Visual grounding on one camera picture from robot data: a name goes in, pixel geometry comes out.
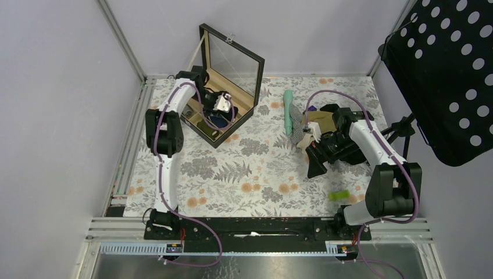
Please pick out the tan beige cloth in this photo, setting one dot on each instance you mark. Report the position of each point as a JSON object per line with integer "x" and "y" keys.
{"x": 322, "y": 118}

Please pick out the black cloth pile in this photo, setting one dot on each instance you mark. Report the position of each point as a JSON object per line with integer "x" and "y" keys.
{"x": 343, "y": 118}

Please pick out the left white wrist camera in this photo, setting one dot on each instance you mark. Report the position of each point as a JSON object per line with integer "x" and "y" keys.
{"x": 223, "y": 103}

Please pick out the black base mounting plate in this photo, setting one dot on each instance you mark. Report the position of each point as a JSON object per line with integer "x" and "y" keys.
{"x": 255, "y": 235}

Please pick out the mint green rolled cloth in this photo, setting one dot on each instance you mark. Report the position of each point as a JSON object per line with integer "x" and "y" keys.
{"x": 287, "y": 101}

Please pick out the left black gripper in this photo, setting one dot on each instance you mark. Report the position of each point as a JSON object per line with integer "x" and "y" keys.
{"x": 209, "y": 110}

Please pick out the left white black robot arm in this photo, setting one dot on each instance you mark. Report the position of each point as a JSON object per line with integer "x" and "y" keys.
{"x": 165, "y": 137}

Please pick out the green small block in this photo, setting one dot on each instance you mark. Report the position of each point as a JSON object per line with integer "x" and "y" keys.
{"x": 340, "y": 195}

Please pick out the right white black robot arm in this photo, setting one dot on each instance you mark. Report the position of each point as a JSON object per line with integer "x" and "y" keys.
{"x": 393, "y": 190}

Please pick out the dark rolled item in box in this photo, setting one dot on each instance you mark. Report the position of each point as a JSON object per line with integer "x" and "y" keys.
{"x": 208, "y": 131}

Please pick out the black tripod stand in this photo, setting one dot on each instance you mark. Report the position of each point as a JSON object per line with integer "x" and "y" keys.
{"x": 401, "y": 129}

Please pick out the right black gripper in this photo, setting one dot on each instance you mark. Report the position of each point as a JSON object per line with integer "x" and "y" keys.
{"x": 318, "y": 147}

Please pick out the black wooden compartment box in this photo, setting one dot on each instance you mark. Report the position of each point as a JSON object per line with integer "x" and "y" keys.
{"x": 232, "y": 68}

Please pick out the black perforated panel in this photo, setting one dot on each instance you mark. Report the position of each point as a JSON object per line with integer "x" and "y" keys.
{"x": 440, "y": 58}

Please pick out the floral patterned table mat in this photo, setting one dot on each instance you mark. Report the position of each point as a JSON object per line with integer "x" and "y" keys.
{"x": 257, "y": 172}

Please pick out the grey striped cloth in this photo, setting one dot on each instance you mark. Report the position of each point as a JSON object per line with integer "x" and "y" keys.
{"x": 296, "y": 117}

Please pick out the navy blue white-trimmed underwear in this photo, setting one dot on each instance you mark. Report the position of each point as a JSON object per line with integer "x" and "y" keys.
{"x": 218, "y": 122}

